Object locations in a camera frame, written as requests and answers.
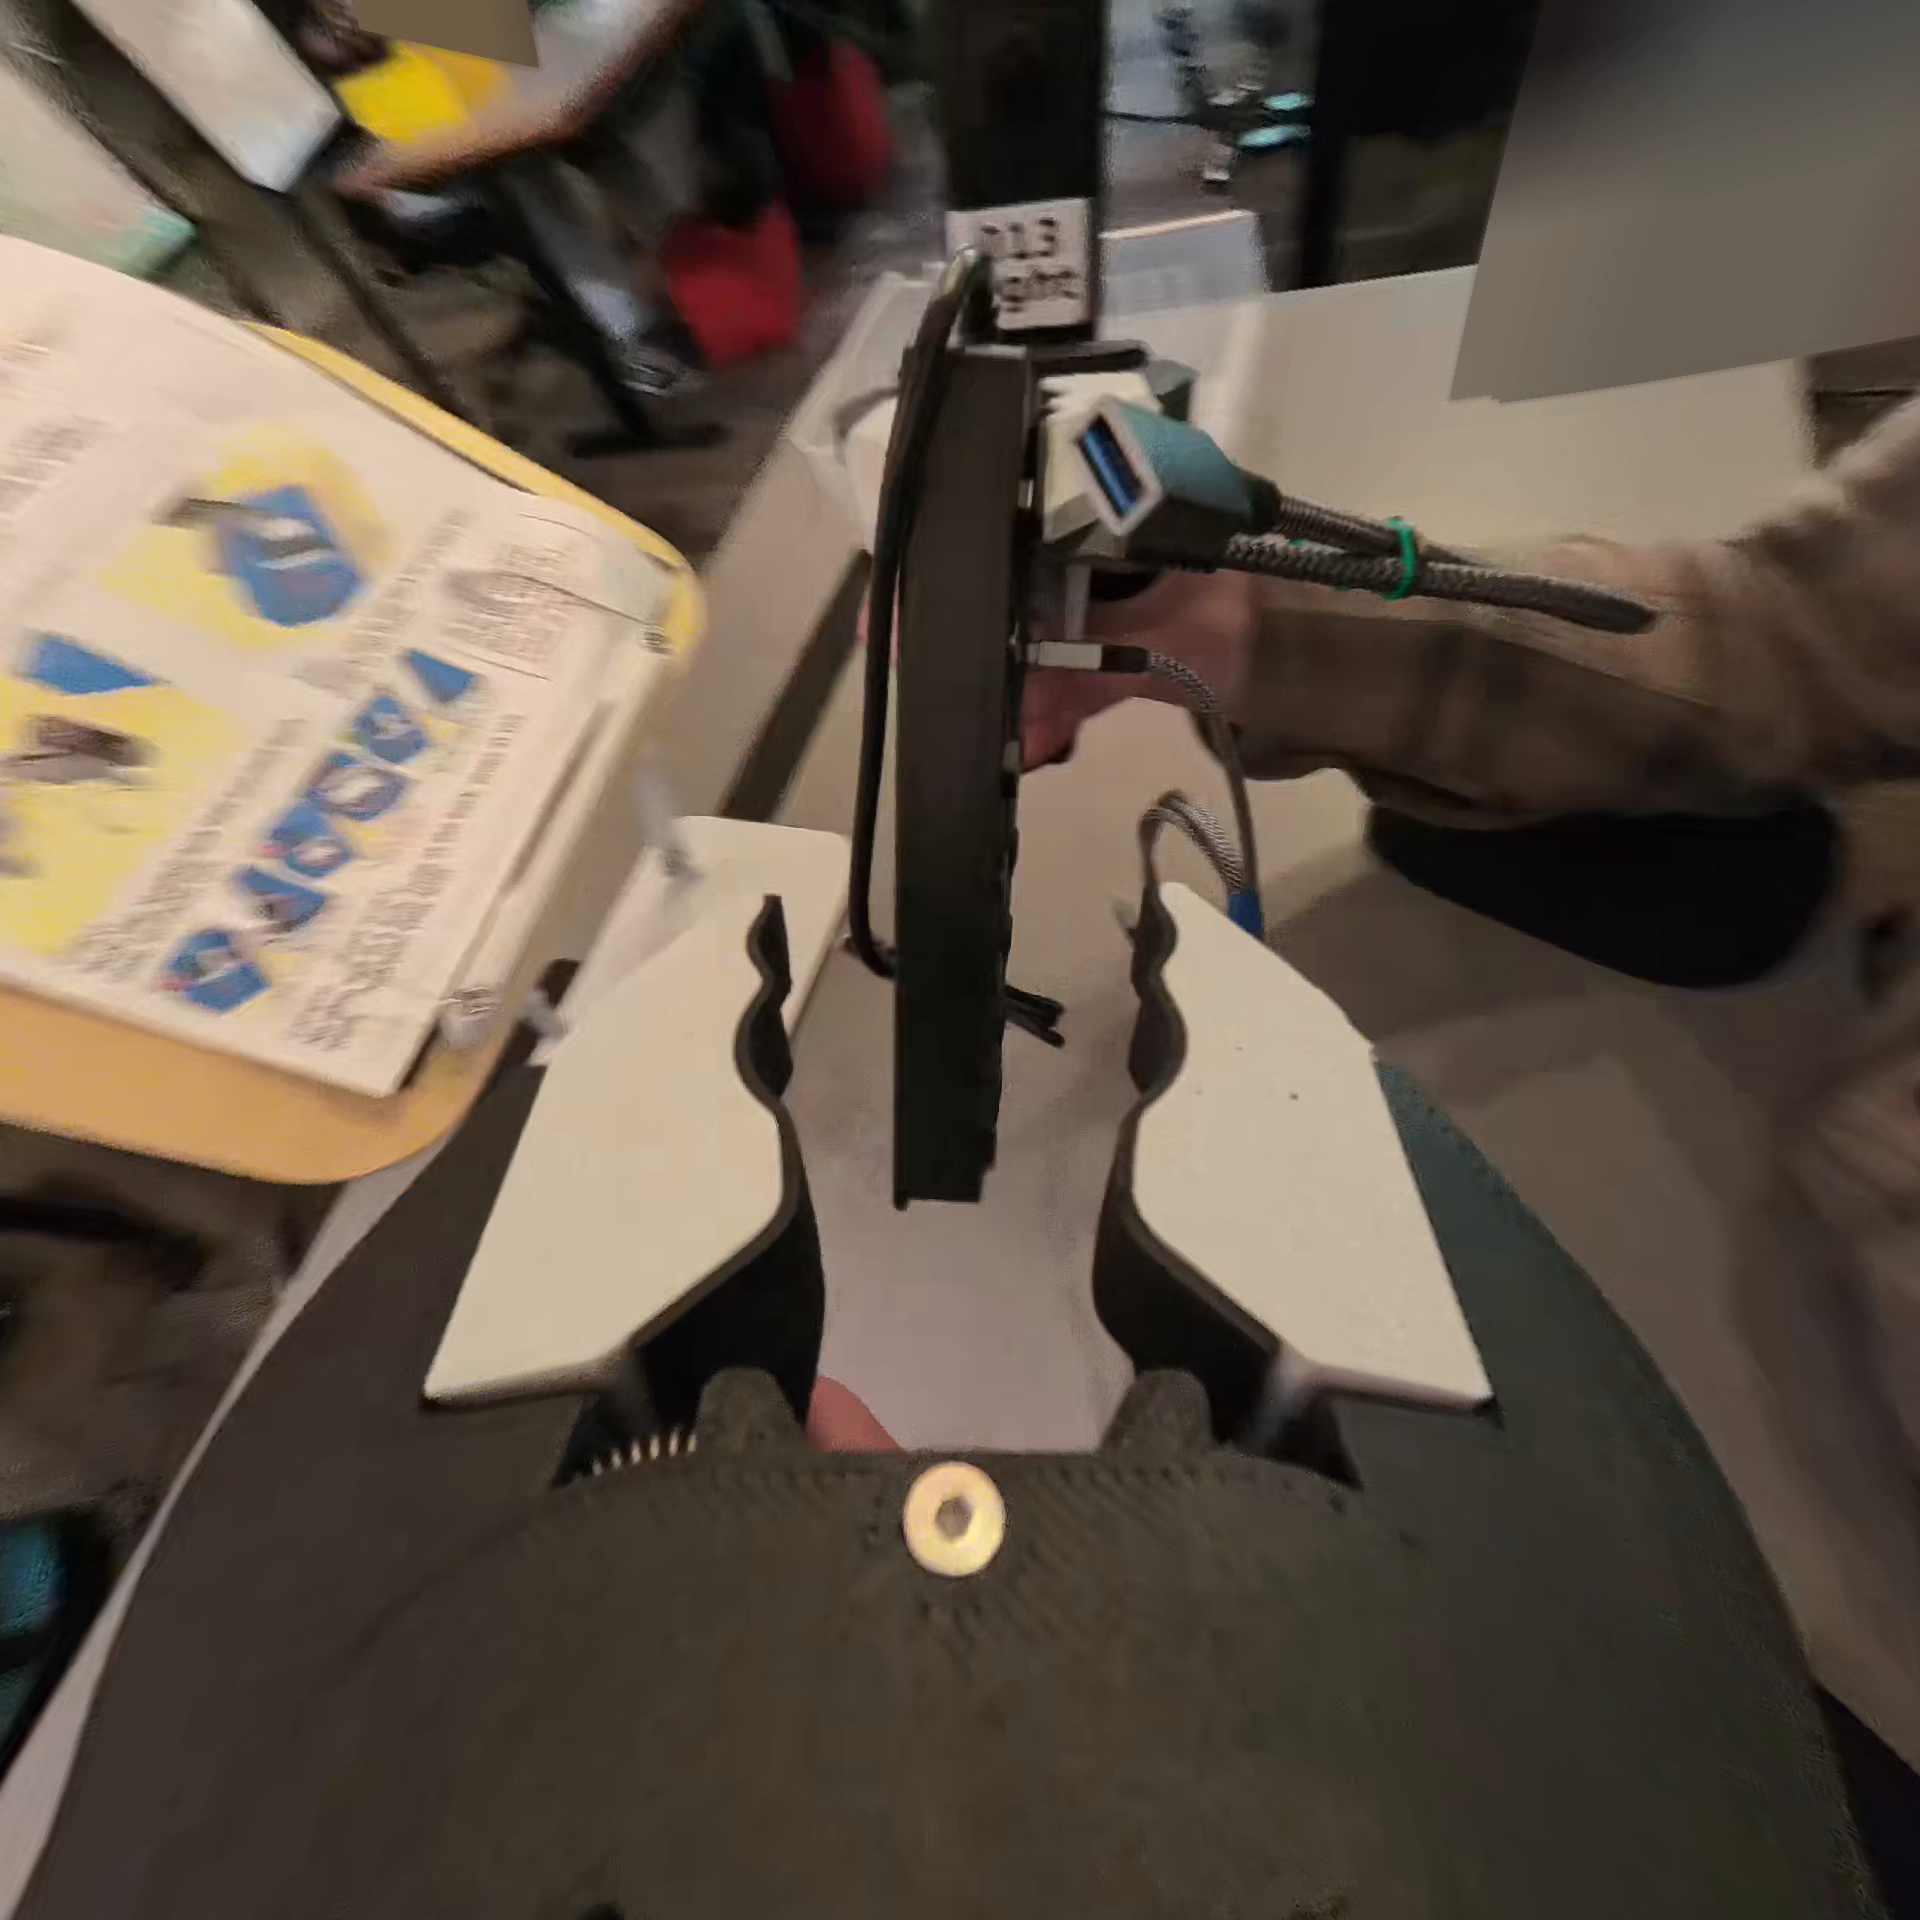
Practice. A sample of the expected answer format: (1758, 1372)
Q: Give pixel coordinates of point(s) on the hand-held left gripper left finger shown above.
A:
(615, 1199)

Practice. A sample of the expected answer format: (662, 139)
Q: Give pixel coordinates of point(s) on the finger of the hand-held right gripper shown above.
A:
(1095, 397)

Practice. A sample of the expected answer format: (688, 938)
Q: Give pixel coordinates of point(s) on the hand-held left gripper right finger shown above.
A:
(1308, 1199)

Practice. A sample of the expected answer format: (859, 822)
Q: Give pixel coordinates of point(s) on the black seven-port USB hub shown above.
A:
(865, 753)

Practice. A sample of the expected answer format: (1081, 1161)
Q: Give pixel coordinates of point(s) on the person's right hand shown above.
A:
(1157, 646)

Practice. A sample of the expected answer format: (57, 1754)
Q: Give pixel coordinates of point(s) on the red plastic bin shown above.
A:
(729, 287)
(834, 124)

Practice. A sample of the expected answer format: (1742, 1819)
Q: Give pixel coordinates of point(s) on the green twist tie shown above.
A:
(1403, 559)

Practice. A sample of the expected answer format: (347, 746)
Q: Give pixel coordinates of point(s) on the white document stand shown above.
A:
(962, 1322)

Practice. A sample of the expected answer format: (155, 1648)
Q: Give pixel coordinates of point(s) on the black foam wrist rest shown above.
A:
(1620, 888)

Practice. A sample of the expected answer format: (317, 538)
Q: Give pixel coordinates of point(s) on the instruction sheet on stand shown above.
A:
(179, 1095)

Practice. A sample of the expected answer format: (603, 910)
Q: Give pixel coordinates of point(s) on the yellow plastic bin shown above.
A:
(423, 93)

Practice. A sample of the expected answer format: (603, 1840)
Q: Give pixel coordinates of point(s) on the printed instruction sheet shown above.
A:
(271, 691)

